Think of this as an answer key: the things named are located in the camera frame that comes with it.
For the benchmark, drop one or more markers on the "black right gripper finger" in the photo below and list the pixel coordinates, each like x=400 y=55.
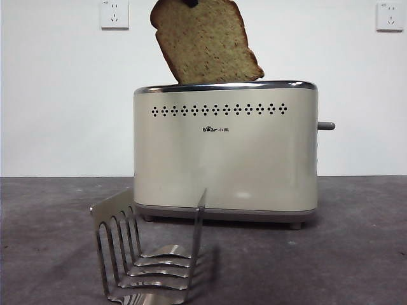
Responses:
x=191 y=2

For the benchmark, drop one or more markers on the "brown-crust bread slice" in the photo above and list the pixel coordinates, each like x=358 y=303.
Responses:
x=206 y=44

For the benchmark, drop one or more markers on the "grey toaster lever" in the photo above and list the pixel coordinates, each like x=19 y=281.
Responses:
x=327 y=126

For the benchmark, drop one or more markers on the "cream steel toaster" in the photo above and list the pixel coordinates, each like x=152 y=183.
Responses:
x=229 y=159

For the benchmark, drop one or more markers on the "stainless steel toast rack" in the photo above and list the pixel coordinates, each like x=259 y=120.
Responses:
x=111 y=205

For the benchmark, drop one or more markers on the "white wall power outlet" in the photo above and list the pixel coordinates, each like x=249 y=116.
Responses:
x=390 y=17
x=115 y=14

